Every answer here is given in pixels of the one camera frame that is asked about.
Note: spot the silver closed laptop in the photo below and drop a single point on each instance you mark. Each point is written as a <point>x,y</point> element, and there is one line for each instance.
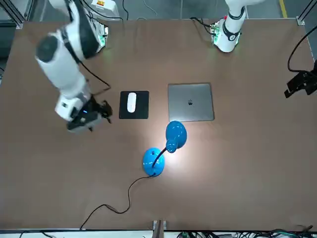
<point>190,101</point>

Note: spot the aluminium frame post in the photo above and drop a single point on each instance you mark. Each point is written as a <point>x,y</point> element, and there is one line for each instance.
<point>160,229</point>
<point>303,15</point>
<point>15,17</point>

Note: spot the black mouse mat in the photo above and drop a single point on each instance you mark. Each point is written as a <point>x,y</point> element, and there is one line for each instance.
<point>143,106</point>

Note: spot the blue desk lamp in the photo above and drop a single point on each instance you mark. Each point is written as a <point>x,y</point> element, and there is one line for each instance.
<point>175,134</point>

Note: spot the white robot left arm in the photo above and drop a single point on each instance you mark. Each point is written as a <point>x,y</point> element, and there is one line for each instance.
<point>230,34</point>

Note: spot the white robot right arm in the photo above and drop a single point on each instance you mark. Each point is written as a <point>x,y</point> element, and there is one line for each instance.
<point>62,72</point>

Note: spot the white controller box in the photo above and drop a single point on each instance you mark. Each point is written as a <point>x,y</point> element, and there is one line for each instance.
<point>106,10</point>

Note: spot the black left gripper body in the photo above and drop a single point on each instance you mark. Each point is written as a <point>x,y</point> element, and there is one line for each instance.
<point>297,81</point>

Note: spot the white computer mouse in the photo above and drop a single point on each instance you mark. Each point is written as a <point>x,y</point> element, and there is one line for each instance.
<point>131,102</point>

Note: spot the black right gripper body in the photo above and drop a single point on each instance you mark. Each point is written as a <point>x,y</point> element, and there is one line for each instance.
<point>84,119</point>

